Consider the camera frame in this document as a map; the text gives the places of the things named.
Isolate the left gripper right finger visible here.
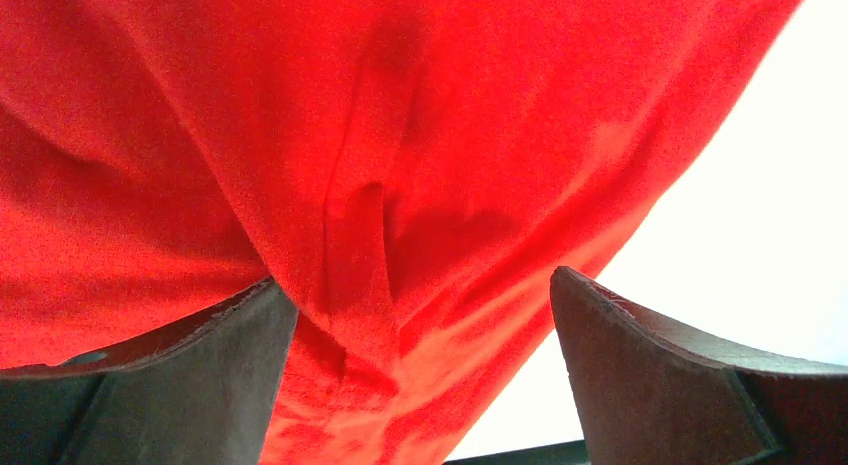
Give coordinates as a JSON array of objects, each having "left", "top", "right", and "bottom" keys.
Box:
[{"left": 550, "top": 267, "right": 847, "bottom": 464}]

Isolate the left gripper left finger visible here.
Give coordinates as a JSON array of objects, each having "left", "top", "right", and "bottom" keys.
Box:
[{"left": 1, "top": 279, "right": 298, "bottom": 464}]

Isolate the red t shirt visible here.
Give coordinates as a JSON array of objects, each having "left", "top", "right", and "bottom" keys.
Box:
[{"left": 1, "top": 0, "right": 803, "bottom": 464}]

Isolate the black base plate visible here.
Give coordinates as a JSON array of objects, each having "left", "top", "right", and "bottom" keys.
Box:
[{"left": 444, "top": 440, "right": 591, "bottom": 465}]

